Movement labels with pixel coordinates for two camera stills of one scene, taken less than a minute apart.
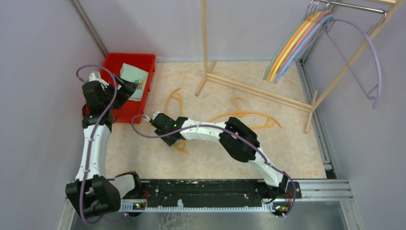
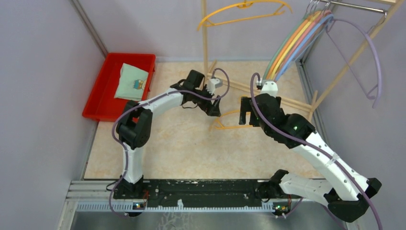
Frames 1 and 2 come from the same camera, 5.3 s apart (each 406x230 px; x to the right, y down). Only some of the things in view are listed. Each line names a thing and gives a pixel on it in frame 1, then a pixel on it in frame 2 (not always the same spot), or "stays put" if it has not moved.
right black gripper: [170, 142] -> [245, 107]
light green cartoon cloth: [130, 74] stays put
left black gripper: [127, 88] -> [212, 109]
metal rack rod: [365, 8] stays put
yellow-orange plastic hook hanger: [179, 96] -> [208, 23]
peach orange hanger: [290, 38] stays put
